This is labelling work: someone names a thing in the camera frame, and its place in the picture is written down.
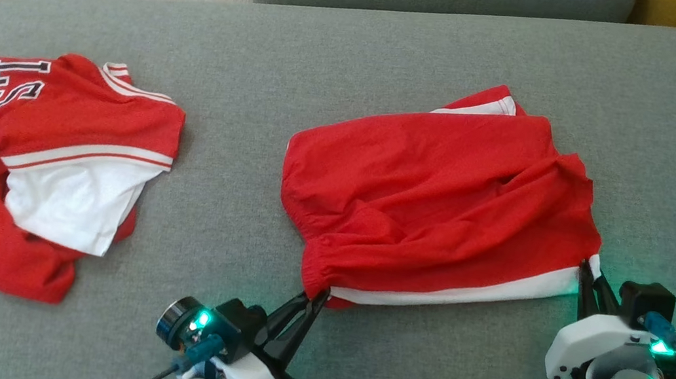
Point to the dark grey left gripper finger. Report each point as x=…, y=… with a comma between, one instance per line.
x=287, y=314
x=303, y=330

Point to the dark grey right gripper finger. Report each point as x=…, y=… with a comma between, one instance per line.
x=585, y=290
x=607, y=299

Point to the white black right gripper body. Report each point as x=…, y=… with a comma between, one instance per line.
x=595, y=338

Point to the red shorts with white band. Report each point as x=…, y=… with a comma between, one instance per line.
x=443, y=191

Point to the red white numbered jersey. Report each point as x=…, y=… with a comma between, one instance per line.
x=57, y=117

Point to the round black left wrist module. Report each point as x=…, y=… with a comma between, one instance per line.
x=177, y=323

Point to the large grey sofa chaise cushion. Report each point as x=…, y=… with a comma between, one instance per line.
x=262, y=73

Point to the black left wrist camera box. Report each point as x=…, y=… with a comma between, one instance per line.
x=239, y=331

